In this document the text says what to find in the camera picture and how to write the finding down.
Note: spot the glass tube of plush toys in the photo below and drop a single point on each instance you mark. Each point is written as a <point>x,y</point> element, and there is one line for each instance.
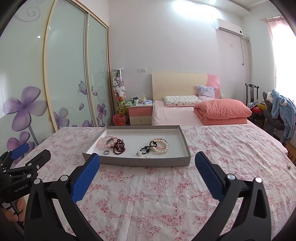
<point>119,92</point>

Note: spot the cream and pink headboard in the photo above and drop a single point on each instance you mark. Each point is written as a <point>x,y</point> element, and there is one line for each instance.
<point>176,83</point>

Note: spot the red waste bin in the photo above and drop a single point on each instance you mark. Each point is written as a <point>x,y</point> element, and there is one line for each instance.
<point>119,119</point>

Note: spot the pink nightstand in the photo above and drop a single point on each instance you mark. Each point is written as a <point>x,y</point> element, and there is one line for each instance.
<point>140,115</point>

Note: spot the floral white pillow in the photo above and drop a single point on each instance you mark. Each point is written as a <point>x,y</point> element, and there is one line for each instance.
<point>181,101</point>

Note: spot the dark wooden chair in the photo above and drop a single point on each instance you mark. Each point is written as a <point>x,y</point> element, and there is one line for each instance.
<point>251,94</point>

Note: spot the orange folded quilt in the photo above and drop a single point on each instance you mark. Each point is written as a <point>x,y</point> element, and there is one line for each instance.
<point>222,112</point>

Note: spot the wall socket plate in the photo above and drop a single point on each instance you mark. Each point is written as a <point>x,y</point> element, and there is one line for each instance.
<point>141,70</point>

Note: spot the white air conditioner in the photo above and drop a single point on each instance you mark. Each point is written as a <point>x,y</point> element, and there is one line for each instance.
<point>228,27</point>

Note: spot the sliding flower wardrobe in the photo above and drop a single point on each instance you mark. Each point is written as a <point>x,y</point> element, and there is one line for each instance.
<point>54,69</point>

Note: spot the grey cardboard tray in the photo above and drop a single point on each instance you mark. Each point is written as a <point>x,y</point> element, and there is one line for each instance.
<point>137,137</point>

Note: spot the floral pink bedspread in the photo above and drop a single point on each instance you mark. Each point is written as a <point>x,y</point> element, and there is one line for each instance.
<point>151,203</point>

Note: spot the blue plush garment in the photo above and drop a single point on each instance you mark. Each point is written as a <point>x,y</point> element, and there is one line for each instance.
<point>285,108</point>

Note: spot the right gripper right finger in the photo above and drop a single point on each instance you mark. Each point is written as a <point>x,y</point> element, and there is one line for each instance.
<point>253,221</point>

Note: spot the left hand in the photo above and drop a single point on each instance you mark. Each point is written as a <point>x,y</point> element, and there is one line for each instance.
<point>21,206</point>

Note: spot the white mug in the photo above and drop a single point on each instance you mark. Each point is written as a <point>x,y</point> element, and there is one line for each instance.
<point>135,101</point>

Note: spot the thin silver bangle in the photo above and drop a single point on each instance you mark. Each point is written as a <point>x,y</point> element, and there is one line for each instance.
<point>159,143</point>

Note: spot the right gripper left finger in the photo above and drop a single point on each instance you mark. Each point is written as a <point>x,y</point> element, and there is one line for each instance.
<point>42,221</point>

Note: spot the purple patterned pillow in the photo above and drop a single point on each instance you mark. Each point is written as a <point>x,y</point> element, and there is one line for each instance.
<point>206,92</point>

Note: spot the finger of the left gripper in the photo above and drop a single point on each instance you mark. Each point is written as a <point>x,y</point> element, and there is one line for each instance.
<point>38,161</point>
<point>19,152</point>

